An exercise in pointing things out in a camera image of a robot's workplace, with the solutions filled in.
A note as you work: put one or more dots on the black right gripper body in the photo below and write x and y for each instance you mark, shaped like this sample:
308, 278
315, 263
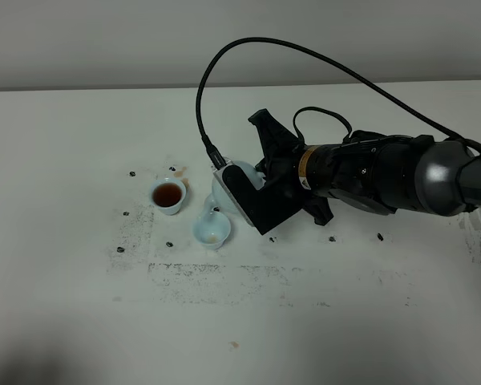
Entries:
369, 171

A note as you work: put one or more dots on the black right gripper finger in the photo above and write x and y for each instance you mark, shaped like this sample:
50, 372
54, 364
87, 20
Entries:
319, 209
279, 145

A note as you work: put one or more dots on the light blue porcelain teapot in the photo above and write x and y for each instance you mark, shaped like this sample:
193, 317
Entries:
220, 199

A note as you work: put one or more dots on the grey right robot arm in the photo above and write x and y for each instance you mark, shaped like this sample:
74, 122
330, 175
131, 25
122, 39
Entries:
447, 178

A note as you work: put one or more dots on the light blue teacup front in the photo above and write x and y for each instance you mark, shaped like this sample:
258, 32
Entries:
211, 229

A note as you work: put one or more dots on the light blue teacup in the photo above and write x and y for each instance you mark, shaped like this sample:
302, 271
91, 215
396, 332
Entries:
168, 195
211, 229

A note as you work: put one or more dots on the light blue teacup rear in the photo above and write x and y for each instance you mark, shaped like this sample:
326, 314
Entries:
168, 195

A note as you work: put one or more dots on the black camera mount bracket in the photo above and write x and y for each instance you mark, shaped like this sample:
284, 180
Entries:
279, 199

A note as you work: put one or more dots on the silver depth camera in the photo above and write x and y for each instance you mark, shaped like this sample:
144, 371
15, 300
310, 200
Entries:
221, 178

